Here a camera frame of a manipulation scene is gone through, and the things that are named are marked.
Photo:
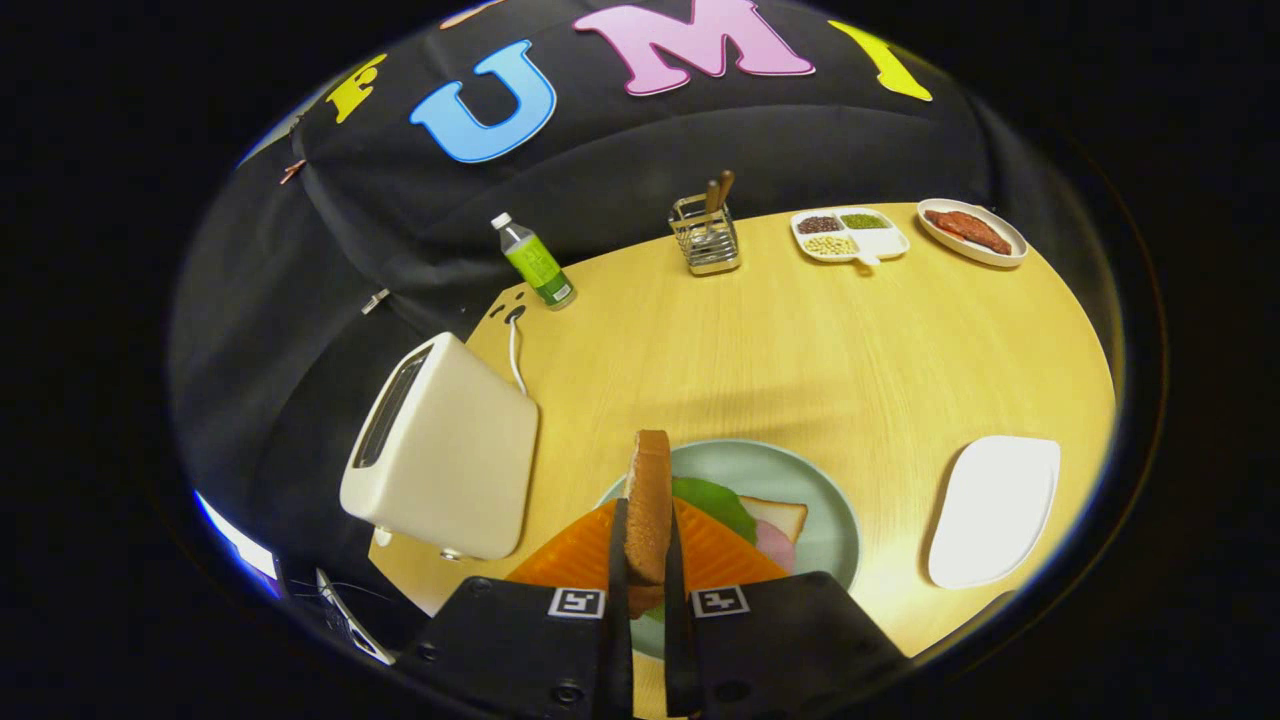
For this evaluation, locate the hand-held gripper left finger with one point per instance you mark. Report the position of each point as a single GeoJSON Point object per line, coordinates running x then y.
{"type": "Point", "coordinates": [520, 650]}

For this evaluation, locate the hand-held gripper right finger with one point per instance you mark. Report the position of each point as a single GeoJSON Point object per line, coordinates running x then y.
{"type": "Point", "coordinates": [790, 650]}

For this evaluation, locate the green lettuce leaf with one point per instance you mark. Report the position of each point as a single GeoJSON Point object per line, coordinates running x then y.
{"type": "Point", "coordinates": [715, 505]}

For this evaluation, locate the brown crust bread slice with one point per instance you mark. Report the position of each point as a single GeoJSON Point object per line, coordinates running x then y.
{"type": "Point", "coordinates": [650, 500]}

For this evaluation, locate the pink ham slice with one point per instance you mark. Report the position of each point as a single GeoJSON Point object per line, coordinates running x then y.
{"type": "Point", "coordinates": [775, 548]}

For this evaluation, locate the white toast slice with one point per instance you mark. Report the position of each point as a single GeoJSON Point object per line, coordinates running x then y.
{"type": "Point", "coordinates": [780, 515]}

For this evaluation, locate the light green round plate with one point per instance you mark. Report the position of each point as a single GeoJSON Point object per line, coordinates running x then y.
{"type": "Point", "coordinates": [770, 470]}

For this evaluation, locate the white toaster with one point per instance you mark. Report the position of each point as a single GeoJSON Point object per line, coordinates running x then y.
{"type": "Point", "coordinates": [450, 460]}

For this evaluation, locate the white square plate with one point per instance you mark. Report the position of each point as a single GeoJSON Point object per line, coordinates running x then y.
{"type": "Point", "coordinates": [990, 510]}

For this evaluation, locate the green label water bottle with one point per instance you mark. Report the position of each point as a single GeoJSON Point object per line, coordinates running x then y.
{"type": "Point", "coordinates": [535, 262]}

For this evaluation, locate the pile of yellow soybeans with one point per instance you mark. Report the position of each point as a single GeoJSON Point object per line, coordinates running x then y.
{"type": "Point", "coordinates": [830, 245]}

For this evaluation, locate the white divided dish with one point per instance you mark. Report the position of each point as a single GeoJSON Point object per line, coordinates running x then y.
{"type": "Point", "coordinates": [885, 243]}

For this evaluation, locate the pile of red beans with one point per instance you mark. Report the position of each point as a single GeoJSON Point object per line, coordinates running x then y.
{"type": "Point", "coordinates": [818, 224]}

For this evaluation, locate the pile of green beans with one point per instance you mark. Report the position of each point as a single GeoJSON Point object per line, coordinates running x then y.
{"type": "Point", "coordinates": [862, 221]}

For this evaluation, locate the red meat slices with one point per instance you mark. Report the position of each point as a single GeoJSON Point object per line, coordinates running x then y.
{"type": "Point", "coordinates": [965, 230]}

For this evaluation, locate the white oval plate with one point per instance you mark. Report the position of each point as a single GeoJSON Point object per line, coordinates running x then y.
{"type": "Point", "coordinates": [990, 219]}

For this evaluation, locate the small pink clip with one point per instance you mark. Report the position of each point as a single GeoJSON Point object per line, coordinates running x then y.
{"type": "Point", "coordinates": [293, 171]}

